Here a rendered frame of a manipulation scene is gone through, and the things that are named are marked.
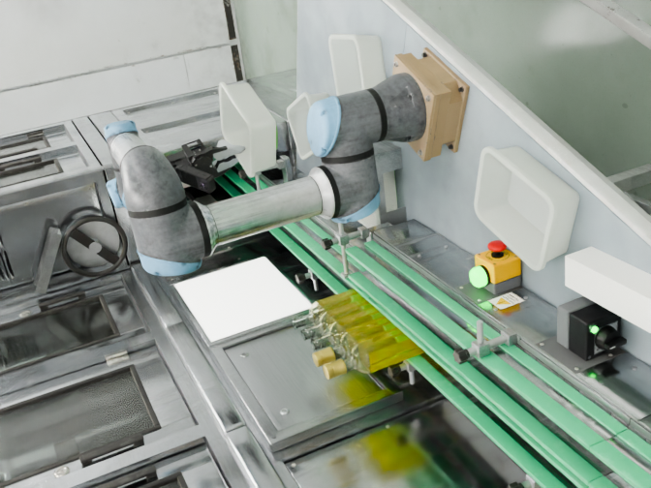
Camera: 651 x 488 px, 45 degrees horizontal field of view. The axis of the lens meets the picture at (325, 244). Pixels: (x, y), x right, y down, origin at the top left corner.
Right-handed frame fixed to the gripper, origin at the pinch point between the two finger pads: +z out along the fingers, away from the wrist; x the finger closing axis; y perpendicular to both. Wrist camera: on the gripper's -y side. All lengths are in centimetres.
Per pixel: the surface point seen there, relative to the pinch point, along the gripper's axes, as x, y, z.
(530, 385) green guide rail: -8, -99, 18
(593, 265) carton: -23, -93, 34
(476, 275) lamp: -4, -70, 26
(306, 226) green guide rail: 36.3, 1.6, 14.9
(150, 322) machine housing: 50, 2, -38
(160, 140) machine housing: 36, 67, -11
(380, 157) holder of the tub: 0.1, -21.3, 29.7
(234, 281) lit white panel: 52, 6, -10
